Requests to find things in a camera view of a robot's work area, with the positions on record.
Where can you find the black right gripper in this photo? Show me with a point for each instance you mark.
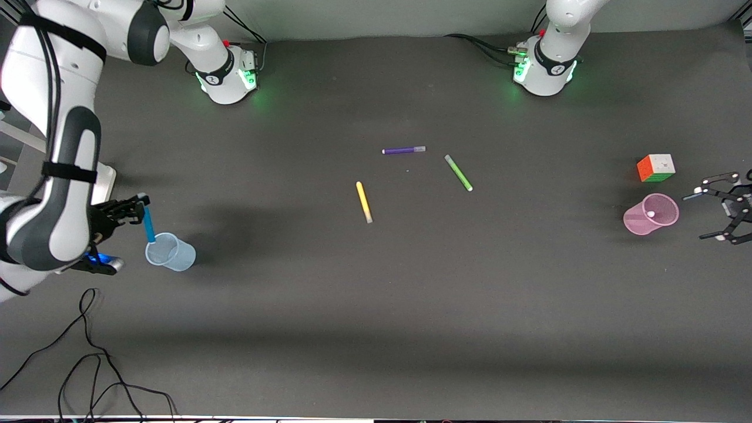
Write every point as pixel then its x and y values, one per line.
pixel 104 216

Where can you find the white plastic stand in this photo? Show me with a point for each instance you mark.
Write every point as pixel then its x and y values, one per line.
pixel 106 183

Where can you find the yellow marker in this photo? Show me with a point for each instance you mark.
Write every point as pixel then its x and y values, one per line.
pixel 364 202

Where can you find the blue marker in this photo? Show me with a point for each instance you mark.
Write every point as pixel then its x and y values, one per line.
pixel 148 224

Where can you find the green marker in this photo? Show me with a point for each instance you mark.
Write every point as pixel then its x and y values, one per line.
pixel 459 173

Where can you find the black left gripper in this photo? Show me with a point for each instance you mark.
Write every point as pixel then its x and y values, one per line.
pixel 741 201

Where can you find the purple marker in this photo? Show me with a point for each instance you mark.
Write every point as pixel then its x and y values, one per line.
pixel 402 150

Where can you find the translucent pink plastic cup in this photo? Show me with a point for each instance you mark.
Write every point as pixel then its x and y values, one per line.
pixel 643 222

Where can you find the translucent blue plastic cup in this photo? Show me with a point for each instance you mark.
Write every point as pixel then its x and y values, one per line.
pixel 173 255

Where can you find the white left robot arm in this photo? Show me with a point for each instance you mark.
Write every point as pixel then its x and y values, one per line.
pixel 555 64

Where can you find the multicoloured puzzle cube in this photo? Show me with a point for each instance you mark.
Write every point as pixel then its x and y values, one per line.
pixel 655 169

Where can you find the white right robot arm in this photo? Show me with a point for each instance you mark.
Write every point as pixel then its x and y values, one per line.
pixel 59 176

